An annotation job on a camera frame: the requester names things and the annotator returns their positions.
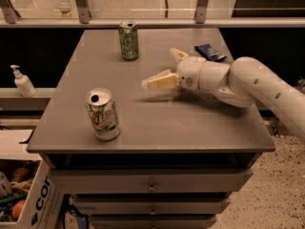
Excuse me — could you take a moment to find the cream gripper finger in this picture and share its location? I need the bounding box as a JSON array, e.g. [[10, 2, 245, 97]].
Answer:
[[170, 48, 189, 63], [141, 70, 180, 91]]

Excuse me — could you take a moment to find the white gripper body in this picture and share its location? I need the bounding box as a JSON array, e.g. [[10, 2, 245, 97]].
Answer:
[[176, 56, 206, 91]]

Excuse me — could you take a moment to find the green soda can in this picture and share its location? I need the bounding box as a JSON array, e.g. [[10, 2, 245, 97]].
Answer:
[[118, 21, 139, 60]]

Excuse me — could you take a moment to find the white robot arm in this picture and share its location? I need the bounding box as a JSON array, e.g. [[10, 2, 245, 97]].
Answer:
[[141, 48, 305, 142]]

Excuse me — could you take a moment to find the white 7up soda can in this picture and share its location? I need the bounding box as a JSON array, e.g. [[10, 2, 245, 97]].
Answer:
[[85, 88, 120, 141]]

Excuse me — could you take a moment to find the dark blue snack packet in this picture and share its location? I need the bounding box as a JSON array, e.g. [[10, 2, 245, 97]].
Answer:
[[194, 44, 226, 62]]

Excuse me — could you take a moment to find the grey drawer cabinet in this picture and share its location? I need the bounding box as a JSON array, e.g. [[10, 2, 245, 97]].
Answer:
[[29, 29, 275, 229]]

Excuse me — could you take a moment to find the white pump lotion bottle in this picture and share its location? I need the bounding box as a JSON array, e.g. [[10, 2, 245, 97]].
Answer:
[[10, 65, 36, 97]]

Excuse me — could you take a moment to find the white cardboard box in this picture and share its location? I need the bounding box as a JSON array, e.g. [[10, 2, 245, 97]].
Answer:
[[0, 129, 65, 229]]

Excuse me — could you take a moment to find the orange ball in box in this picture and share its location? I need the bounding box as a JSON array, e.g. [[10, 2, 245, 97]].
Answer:
[[11, 199, 26, 219]]

